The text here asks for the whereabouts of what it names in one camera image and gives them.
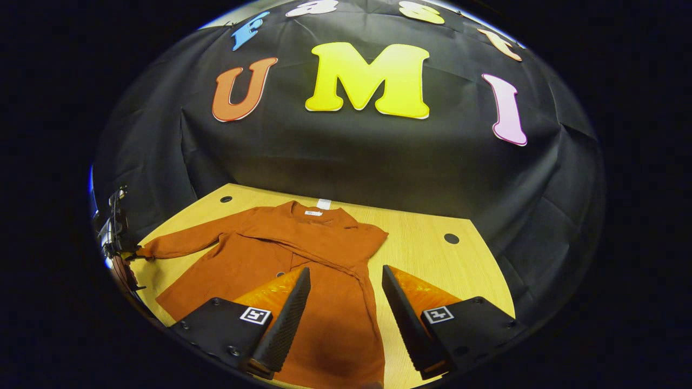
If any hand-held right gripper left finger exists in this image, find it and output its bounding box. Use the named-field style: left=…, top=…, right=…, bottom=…
left=169, top=267, right=312, bottom=380

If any rust orange garment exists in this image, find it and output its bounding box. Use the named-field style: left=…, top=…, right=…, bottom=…
left=135, top=201, right=390, bottom=389

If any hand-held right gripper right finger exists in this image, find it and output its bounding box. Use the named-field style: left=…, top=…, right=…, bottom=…
left=382, top=265, right=528, bottom=380

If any black backdrop cloth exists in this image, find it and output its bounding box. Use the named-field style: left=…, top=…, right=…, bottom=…
left=89, top=0, right=606, bottom=325

